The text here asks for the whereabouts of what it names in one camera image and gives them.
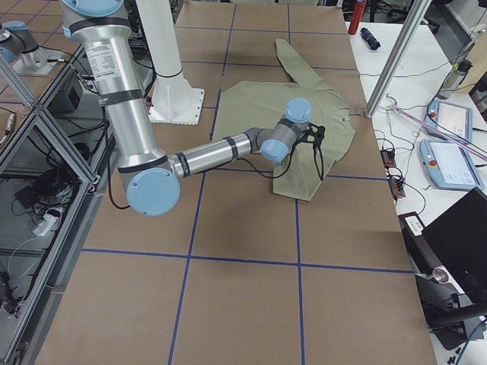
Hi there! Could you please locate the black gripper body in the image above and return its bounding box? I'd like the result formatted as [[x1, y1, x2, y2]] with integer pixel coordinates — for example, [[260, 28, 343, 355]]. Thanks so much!
[[306, 122, 326, 146]]

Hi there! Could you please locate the olive green long-sleeve shirt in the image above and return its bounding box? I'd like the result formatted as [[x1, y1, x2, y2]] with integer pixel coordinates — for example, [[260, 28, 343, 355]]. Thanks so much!
[[213, 39, 355, 201]]

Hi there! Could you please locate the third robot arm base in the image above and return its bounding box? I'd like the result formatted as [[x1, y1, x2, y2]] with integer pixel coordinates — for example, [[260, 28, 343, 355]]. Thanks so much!
[[1, 21, 65, 77]]

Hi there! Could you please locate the orange black usb hub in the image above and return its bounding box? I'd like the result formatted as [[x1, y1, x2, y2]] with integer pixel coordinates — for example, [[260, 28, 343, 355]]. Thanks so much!
[[380, 149, 396, 167]]

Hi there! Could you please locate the folded dark blue umbrella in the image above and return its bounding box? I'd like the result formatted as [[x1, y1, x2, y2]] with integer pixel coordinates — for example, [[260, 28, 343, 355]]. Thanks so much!
[[360, 27, 380, 51]]

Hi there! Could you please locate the near teach pendant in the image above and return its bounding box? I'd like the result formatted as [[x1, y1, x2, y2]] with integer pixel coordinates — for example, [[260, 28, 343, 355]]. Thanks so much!
[[419, 140, 485, 191]]

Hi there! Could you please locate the teach pendant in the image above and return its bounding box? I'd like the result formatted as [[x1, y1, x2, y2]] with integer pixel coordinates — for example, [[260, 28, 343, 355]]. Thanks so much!
[[424, 98, 473, 142], [419, 140, 485, 191]]

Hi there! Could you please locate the red cylinder bottle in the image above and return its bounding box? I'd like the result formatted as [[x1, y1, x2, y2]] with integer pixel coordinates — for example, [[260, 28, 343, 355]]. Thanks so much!
[[348, 0, 367, 35]]

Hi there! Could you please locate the black box with label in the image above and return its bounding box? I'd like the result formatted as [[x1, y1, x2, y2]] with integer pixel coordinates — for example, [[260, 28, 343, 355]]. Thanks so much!
[[398, 212, 449, 281]]

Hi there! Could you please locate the far teach pendant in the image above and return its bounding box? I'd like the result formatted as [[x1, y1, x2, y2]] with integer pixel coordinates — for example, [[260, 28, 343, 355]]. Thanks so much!
[[424, 98, 473, 142]]

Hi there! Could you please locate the grey water bottle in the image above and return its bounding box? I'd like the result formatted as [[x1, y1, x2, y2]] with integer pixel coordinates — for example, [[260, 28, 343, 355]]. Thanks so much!
[[438, 59, 473, 100]]

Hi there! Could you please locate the black monitor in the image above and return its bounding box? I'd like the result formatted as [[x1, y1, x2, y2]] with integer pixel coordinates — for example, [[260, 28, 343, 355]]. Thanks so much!
[[422, 188, 486, 303]]

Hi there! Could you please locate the white stick tool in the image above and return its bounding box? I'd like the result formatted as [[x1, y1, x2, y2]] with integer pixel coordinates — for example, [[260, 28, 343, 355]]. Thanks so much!
[[386, 94, 486, 161]]

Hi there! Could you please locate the white camera column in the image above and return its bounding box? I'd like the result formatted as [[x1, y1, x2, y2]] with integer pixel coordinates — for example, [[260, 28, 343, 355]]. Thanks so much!
[[136, 0, 205, 125]]

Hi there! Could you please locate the aluminium frame post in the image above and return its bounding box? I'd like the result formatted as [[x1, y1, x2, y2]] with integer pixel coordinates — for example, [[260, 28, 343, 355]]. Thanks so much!
[[364, 0, 432, 119]]

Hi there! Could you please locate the aluminium frame rack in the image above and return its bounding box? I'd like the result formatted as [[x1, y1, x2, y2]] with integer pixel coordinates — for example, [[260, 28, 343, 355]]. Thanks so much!
[[1, 45, 106, 364]]

